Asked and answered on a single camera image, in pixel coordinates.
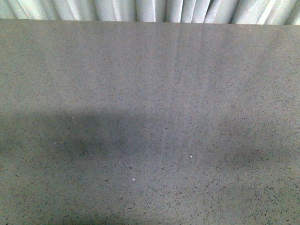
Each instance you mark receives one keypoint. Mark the grey pleated curtain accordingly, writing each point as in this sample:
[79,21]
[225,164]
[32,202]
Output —
[261,12]

